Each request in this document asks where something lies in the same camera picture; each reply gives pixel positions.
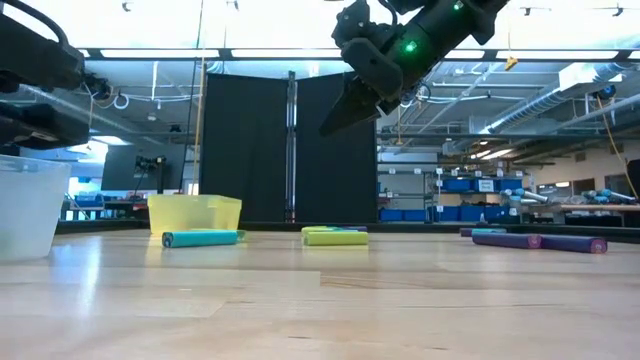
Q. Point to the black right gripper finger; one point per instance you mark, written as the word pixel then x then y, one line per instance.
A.
pixel 355 107

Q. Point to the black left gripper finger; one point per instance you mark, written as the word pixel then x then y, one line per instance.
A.
pixel 45 127

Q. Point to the clear plastic bin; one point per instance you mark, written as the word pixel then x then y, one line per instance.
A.
pixel 30 210

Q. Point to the teal block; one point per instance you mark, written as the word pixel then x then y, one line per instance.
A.
pixel 200 238
pixel 342 229
pixel 490 231

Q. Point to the purple block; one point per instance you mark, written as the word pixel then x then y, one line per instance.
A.
pixel 465 232
pixel 570 244
pixel 505 241
pixel 361 228

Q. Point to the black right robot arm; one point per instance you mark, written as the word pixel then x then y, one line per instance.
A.
pixel 465 22

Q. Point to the grey background robot arm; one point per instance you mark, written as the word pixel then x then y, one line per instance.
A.
pixel 610 195
pixel 525 196

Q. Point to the black partition panel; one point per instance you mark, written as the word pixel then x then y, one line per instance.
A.
pixel 250 160
pixel 335 180

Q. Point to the dark monitor screen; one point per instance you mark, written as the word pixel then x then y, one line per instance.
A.
pixel 120 170

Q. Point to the metal storage shelf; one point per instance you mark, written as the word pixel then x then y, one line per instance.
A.
pixel 425 194

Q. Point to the yellow translucent plastic bin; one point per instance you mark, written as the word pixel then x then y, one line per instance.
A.
pixel 195 212

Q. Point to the wooden workbench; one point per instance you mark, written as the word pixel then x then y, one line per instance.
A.
pixel 590 207

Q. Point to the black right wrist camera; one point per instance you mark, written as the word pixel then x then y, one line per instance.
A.
pixel 355 25

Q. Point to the silver partition post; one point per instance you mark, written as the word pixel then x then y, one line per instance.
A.
pixel 291 150

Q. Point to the black aluminium table frame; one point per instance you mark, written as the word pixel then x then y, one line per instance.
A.
pixel 275 226

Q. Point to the silver corrugated ceiling duct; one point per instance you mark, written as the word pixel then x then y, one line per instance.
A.
pixel 530 107

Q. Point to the white rectangular ceiling duct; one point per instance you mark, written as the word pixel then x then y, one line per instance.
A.
pixel 590 75

